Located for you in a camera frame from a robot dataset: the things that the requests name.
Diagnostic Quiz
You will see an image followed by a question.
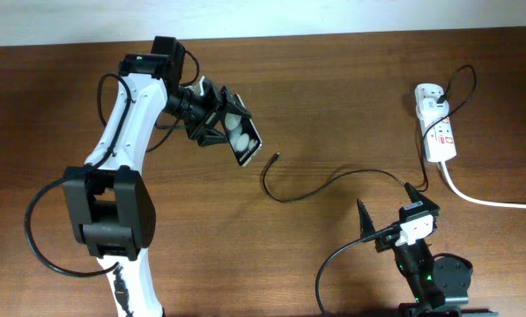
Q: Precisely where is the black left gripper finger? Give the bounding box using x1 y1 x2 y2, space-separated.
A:
196 127 228 147
220 86 252 118

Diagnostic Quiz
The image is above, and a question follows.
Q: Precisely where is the white power strip cord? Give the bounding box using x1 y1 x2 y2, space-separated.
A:
438 160 526 212

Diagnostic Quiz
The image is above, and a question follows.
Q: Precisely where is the white power strip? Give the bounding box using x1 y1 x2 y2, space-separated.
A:
414 83 456 163

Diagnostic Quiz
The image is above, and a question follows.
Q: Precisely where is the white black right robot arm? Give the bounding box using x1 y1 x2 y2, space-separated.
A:
357 183 445 313

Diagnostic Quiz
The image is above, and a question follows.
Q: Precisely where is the black USB charging cable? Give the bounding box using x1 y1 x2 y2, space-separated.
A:
261 64 478 204

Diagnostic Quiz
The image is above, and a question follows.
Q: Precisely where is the white USB charger adapter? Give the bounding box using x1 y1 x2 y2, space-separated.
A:
416 98 449 121

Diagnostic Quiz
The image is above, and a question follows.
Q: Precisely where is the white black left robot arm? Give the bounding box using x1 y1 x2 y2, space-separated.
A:
63 36 263 316

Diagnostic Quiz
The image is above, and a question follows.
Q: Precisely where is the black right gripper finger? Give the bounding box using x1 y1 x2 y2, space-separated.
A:
357 199 375 236
404 182 434 205

